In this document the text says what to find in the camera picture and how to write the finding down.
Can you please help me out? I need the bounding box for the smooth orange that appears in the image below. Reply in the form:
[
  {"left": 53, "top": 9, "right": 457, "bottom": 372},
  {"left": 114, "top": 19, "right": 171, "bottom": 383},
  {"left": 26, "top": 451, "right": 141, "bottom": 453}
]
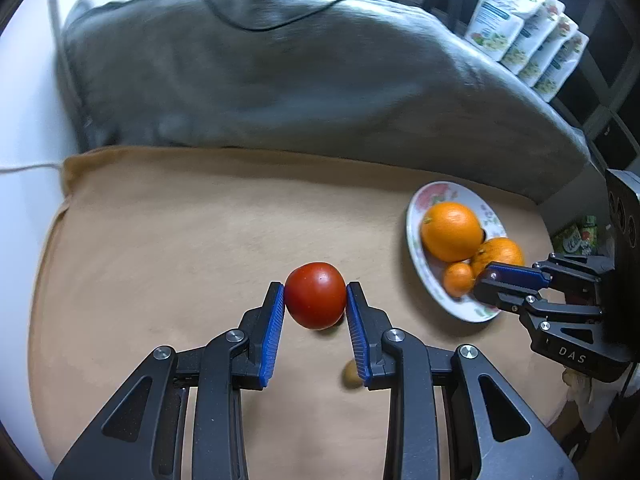
[{"left": 420, "top": 202, "right": 483, "bottom": 263}]

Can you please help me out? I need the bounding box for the white floral plate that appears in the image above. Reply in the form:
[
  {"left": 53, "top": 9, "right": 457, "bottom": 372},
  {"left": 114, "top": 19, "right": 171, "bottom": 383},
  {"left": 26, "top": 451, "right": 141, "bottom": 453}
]
[{"left": 406, "top": 181, "right": 508, "bottom": 323}]

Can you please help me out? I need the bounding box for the tan blanket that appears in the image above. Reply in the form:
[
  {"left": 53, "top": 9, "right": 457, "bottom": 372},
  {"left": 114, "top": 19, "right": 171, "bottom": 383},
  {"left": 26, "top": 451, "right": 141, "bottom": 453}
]
[{"left": 27, "top": 146, "right": 571, "bottom": 480}]

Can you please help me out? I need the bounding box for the person's right hand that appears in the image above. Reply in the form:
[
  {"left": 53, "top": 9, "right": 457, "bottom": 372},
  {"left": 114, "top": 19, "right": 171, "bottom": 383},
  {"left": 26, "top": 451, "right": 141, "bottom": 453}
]
[{"left": 564, "top": 369, "right": 622, "bottom": 433}]

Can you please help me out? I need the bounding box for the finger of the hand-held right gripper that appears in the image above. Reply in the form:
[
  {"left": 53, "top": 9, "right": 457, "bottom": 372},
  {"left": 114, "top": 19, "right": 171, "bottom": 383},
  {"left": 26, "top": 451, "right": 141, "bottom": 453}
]
[
  {"left": 487, "top": 255, "right": 608, "bottom": 291},
  {"left": 474, "top": 272, "right": 603, "bottom": 321}
]

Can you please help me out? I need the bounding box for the large spotted orange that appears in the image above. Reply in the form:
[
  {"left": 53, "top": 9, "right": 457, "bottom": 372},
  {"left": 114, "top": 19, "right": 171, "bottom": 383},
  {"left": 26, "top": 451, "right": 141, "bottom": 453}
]
[{"left": 470, "top": 237, "right": 525, "bottom": 281}]

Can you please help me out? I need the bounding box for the red tomato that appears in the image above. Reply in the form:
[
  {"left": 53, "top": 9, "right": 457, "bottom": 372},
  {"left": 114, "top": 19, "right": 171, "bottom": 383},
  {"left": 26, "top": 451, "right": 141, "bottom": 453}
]
[{"left": 284, "top": 262, "right": 347, "bottom": 331}]

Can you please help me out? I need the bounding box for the thin white cable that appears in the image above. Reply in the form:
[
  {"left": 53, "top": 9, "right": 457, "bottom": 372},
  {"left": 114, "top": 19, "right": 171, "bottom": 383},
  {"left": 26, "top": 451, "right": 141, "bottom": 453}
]
[{"left": 0, "top": 161, "right": 65, "bottom": 175}]

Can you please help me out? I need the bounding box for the black shelf unit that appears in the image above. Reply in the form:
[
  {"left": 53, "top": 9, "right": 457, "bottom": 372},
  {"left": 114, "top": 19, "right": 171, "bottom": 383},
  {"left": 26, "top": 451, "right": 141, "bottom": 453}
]
[{"left": 420, "top": 0, "right": 640, "bottom": 176}]

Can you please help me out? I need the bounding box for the white floral pouch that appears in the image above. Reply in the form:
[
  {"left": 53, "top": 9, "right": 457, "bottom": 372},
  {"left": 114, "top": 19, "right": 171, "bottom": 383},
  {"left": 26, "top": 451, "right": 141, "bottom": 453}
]
[
  {"left": 465, "top": 0, "right": 551, "bottom": 58},
  {"left": 517, "top": 15, "right": 578, "bottom": 86},
  {"left": 500, "top": 0, "right": 566, "bottom": 73},
  {"left": 532, "top": 32, "right": 590, "bottom": 103}
]

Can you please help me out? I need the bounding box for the brown longan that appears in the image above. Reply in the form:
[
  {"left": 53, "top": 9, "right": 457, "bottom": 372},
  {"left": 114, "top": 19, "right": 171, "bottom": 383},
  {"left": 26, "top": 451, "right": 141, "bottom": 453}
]
[{"left": 341, "top": 360, "right": 362, "bottom": 390}]

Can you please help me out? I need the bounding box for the grey blanket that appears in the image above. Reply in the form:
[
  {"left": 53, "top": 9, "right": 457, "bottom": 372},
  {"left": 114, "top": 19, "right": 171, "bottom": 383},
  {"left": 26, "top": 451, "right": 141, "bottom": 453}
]
[{"left": 57, "top": 0, "right": 591, "bottom": 201}]

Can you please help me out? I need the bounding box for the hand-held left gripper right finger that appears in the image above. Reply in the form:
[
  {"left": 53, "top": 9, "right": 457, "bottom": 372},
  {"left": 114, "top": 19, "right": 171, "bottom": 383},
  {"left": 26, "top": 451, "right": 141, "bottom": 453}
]
[{"left": 346, "top": 281, "right": 581, "bottom": 480}]

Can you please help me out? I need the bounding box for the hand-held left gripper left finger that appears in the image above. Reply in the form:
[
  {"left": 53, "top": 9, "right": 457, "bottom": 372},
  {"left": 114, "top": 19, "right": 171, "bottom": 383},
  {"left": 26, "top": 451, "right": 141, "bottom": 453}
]
[{"left": 52, "top": 281, "right": 286, "bottom": 480}]

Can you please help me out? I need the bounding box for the small mandarin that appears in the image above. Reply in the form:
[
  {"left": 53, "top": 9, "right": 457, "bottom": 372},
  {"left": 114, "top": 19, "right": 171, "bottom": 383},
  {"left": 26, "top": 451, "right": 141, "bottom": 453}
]
[{"left": 444, "top": 262, "right": 475, "bottom": 298}]

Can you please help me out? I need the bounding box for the green drink carton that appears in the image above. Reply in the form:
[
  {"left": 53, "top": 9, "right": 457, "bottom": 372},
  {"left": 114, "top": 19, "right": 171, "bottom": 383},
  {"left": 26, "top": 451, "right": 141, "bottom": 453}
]
[
  {"left": 552, "top": 225, "right": 581, "bottom": 254},
  {"left": 580, "top": 215, "right": 600, "bottom": 254}
]

